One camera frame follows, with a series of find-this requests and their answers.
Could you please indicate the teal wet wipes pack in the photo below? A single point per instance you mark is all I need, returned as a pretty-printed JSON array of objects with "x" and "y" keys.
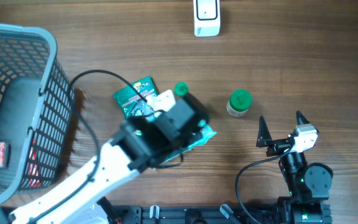
[{"x": 198, "y": 138}]

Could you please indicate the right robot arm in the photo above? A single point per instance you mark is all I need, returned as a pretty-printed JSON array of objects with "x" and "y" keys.
[{"x": 307, "y": 183}]

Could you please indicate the white barcode scanner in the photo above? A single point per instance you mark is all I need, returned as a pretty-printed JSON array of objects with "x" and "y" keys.
[{"x": 207, "y": 18}]

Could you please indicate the green lid jar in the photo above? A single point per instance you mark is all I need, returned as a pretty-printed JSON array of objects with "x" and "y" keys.
[{"x": 239, "y": 102}]

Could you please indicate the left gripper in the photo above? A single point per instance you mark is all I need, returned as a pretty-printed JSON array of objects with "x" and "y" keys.
[{"x": 191, "y": 130}]

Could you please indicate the green snack packet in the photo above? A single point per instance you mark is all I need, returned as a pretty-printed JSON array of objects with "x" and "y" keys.
[{"x": 130, "y": 103}]

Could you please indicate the red Nescafe coffee sachet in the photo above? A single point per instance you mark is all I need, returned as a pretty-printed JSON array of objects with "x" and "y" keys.
[{"x": 34, "y": 168}]

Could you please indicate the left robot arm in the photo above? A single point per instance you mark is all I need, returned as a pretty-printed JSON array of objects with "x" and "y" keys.
[{"x": 138, "y": 145}]

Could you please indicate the red sauce bottle green cap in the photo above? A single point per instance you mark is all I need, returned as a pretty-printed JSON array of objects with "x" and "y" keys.
[{"x": 181, "y": 90}]

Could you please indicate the grey plastic mesh basket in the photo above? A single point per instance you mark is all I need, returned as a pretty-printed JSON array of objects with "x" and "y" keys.
[{"x": 35, "y": 103}]

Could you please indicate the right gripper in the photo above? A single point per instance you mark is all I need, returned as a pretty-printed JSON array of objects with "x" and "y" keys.
[{"x": 264, "y": 139}]

